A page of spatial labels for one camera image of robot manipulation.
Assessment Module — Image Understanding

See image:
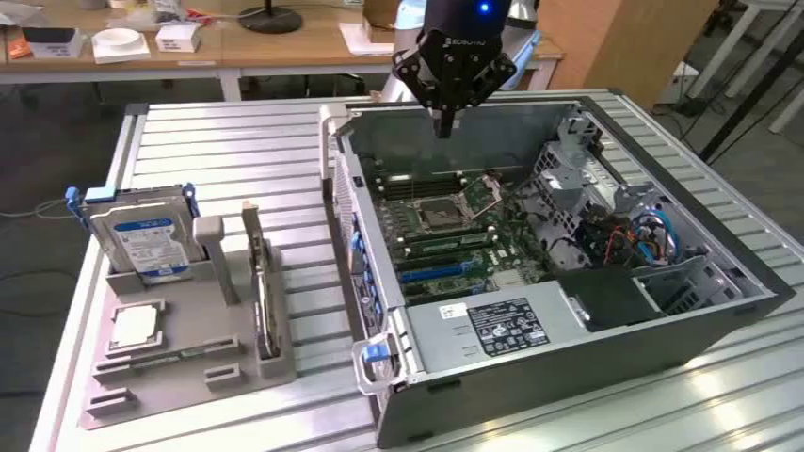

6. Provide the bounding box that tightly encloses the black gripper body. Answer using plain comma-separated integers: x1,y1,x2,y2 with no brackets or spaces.
419,0,510,105

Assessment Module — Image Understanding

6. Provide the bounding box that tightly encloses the silver metal drive cage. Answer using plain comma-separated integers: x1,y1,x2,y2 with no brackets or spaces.
531,115,667,236

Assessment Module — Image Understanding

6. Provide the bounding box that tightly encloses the green motherboard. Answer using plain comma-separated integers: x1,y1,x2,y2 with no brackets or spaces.
370,157,558,307

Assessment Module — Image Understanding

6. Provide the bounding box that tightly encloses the white paper booklet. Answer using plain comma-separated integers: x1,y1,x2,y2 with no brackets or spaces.
338,21,399,57

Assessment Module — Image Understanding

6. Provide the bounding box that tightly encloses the grey parts rack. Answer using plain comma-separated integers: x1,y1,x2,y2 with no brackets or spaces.
77,215,301,430

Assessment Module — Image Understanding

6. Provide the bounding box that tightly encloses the hard disk blue label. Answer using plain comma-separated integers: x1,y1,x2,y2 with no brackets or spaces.
87,195,194,284

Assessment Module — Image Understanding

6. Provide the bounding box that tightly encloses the black open PC case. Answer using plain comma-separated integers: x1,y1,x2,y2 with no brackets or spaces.
318,95,798,449

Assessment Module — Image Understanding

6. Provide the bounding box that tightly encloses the wooden partition board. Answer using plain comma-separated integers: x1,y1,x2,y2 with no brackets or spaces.
538,0,722,113

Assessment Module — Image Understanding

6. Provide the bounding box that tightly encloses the clear plastic bag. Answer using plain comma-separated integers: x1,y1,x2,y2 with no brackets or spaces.
105,0,222,32

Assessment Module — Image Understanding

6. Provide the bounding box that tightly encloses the wooden desk white frame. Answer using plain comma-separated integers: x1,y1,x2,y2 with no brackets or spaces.
219,0,567,103
0,0,226,103

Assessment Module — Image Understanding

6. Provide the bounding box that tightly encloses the brown cardboard box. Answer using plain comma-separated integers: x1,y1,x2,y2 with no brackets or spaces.
363,0,403,29

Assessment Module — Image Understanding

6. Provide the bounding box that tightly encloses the silver power supply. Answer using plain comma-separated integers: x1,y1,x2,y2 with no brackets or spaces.
405,281,597,374

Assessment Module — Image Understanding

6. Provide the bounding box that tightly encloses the grey floor cable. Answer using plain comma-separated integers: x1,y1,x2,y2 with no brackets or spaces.
0,200,73,220

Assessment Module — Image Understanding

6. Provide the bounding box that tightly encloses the white box with label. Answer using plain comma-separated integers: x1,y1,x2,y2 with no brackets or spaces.
155,24,203,54

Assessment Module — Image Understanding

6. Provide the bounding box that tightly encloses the orange power wire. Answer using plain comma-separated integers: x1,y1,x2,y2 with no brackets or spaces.
601,224,631,266

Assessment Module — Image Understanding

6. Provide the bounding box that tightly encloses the silver CPU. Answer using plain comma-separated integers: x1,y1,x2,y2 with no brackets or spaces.
110,305,163,347

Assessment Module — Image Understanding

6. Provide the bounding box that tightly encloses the white frame table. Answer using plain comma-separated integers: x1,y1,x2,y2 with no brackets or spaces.
685,0,804,134

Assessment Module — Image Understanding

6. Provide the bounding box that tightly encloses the blue disk carrier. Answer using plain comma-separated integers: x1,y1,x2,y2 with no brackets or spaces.
63,182,202,227

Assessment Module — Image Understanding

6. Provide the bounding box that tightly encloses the CPU socket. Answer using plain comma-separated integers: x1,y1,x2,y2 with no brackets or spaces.
413,195,471,235

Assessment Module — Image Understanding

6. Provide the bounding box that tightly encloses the white square box round lid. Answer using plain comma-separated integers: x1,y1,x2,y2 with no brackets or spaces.
93,27,154,65

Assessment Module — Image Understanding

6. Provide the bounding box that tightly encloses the green RAM stick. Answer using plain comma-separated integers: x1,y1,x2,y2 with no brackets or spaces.
127,346,215,372
405,232,497,258

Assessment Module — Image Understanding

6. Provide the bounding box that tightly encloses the black stand leg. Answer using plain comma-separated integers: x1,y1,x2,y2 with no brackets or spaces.
698,27,804,165

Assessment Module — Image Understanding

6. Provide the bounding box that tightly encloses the black round lamp base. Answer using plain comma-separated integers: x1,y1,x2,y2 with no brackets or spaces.
237,0,305,34

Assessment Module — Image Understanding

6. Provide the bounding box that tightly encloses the white electrical box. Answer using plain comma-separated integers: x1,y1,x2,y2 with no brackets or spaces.
657,60,703,107

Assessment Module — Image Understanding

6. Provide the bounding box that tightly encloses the blue expansion slot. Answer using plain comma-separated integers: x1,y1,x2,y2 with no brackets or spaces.
399,262,474,284

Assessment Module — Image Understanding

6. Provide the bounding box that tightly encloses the clear plastic case handle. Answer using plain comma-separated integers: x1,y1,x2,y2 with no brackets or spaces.
350,331,397,396

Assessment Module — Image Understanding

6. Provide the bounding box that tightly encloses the silver disk bay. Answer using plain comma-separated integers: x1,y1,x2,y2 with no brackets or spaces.
630,255,753,317

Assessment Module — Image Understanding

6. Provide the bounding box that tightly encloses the white box black top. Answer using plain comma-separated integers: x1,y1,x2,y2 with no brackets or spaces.
22,26,87,60

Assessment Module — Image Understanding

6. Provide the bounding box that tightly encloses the open socket cover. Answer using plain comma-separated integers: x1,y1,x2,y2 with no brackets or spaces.
462,172,506,218

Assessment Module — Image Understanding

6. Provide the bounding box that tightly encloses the blue data wire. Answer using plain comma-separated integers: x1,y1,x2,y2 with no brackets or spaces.
631,210,685,266

